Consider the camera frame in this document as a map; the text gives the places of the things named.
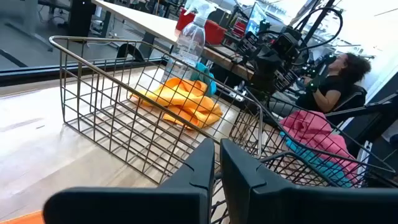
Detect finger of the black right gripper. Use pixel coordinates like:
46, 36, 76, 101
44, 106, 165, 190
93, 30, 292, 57
251, 46, 271, 85
263, 57, 282, 91

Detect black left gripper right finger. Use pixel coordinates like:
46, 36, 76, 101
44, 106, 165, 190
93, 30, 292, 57
220, 138, 398, 224

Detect white top table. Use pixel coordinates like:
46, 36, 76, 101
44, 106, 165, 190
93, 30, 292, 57
91, 0, 256, 82

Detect large red plastic bin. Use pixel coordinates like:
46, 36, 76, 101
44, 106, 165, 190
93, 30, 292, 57
175, 7, 228, 46

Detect teal microfiber towel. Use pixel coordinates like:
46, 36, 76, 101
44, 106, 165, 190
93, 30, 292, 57
279, 130, 354, 189
190, 62, 218, 96

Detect pink microfiber towel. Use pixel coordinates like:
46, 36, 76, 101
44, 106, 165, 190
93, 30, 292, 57
279, 109, 360, 181

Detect black wire basket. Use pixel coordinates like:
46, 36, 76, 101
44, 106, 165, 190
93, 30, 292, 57
229, 86, 397, 189

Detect small red plastic bin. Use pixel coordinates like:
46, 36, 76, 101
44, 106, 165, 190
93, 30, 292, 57
231, 19, 249, 39

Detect orange microfiber towel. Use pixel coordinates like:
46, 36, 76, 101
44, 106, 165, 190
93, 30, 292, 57
161, 104, 224, 130
129, 77, 224, 118

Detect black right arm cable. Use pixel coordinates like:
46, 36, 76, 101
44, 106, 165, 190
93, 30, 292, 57
292, 6, 345, 68

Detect person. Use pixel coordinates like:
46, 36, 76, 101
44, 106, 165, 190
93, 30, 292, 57
295, 52, 373, 114

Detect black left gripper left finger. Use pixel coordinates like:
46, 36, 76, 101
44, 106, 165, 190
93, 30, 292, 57
42, 138, 216, 224

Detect silver wire basket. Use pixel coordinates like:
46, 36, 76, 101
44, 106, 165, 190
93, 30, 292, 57
49, 35, 264, 224

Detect black office chair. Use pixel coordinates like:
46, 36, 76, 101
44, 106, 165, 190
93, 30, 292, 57
325, 83, 368, 125

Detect computer monitor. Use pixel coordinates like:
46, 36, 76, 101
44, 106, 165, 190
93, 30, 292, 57
244, 1, 271, 35

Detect clear plastic spray bottle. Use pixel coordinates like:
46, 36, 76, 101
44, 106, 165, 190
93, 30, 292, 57
161, 0, 217, 83

